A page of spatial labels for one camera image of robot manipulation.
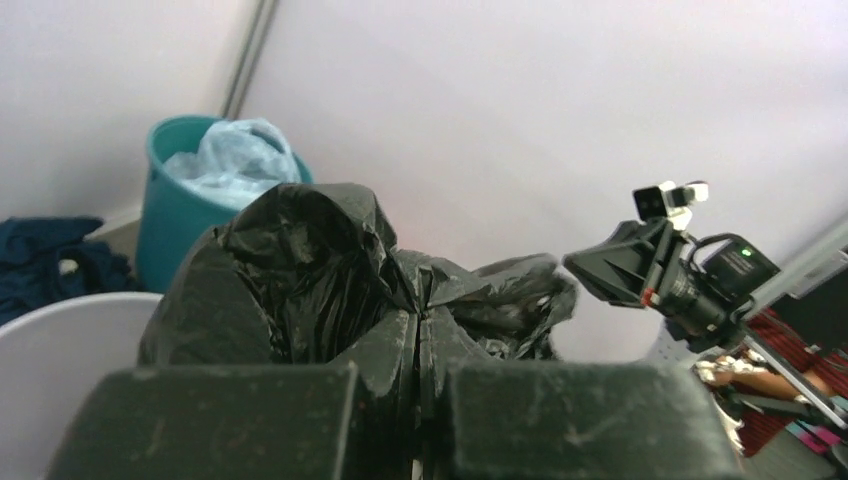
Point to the teal plastic bucket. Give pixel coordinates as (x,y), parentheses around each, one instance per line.
(173,217)

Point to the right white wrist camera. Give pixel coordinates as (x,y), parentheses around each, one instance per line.
(669,201)

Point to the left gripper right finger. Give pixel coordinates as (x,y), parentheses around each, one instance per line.
(484,418)

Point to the black trash bag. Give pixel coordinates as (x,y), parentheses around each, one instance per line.
(305,271)

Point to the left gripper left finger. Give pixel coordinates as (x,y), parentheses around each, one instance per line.
(350,418)

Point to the dark navy cloth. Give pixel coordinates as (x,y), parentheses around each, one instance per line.
(45,260)

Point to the light blue plastic bag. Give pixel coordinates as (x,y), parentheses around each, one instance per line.
(236,162)

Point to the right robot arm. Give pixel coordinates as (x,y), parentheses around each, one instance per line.
(708,289)

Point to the grey translucent trash bin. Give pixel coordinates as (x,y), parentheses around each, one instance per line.
(50,360)

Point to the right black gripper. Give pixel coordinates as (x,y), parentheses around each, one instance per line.
(624,269)

